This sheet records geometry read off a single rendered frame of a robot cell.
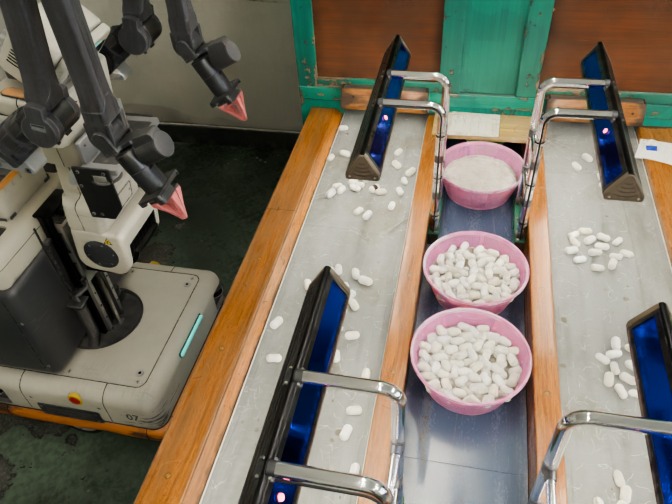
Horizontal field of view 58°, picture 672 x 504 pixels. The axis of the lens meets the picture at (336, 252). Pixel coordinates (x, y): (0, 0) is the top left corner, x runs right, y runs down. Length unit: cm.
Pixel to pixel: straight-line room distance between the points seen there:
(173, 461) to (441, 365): 61
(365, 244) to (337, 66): 74
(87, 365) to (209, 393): 87
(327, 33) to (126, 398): 134
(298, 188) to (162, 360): 73
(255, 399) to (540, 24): 138
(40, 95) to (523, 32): 139
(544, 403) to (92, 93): 110
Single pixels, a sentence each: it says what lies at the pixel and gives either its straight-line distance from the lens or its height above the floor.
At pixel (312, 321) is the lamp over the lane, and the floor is 111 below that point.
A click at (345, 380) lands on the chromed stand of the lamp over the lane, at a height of 112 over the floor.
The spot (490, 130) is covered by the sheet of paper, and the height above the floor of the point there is 78.
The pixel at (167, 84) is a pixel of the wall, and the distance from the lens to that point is 347.
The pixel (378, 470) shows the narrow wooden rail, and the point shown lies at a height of 76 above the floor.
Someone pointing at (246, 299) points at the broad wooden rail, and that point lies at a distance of 153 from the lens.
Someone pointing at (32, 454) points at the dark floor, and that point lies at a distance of 243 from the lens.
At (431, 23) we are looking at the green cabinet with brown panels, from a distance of 206.
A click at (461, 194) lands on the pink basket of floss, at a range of 186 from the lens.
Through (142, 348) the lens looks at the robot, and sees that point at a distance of 216.
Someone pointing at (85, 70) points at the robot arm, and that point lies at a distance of 128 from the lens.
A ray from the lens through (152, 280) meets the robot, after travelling 237.
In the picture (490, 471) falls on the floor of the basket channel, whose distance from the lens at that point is 136.
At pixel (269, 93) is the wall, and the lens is 326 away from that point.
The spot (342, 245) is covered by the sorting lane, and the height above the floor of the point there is 74.
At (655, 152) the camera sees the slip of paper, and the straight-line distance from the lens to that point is 212.
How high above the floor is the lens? 188
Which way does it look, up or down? 43 degrees down
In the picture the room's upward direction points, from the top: 4 degrees counter-clockwise
